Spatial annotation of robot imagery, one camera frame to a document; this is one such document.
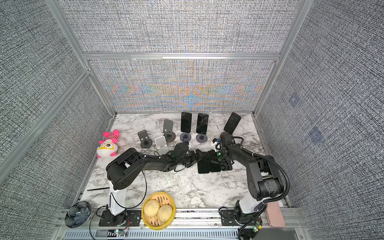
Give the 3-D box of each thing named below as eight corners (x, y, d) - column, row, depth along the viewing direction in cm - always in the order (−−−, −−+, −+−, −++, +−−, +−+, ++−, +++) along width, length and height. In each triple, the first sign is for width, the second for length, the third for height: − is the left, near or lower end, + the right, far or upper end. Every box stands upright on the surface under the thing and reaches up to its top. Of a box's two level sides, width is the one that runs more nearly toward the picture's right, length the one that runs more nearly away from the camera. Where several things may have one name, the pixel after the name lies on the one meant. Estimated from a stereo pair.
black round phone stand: (141, 148, 102) (136, 137, 92) (143, 140, 106) (138, 129, 97) (151, 148, 102) (147, 137, 92) (152, 140, 106) (149, 129, 97)
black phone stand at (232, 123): (222, 134, 108) (227, 116, 94) (227, 129, 111) (233, 111, 97) (229, 139, 105) (235, 122, 91) (234, 134, 108) (241, 116, 94)
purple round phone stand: (180, 142, 104) (179, 140, 103) (180, 135, 108) (180, 133, 106) (191, 142, 104) (191, 140, 103) (191, 135, 108) (191, 133, 106)
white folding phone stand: (159, 155, 98) (156, 145, 89) (157, 148, 102) (154, 137, 92) (169, 152, 99) (166, 142, 90) (166, 145, 103) (164, 134, 94)
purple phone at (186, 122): (181, 135, 106) (180, 120, 94) (183, 125, 112) (182, 110, 100) (190, 135, 106) (190, 121, 94) (191, 126, 111) (191, 111, 100)
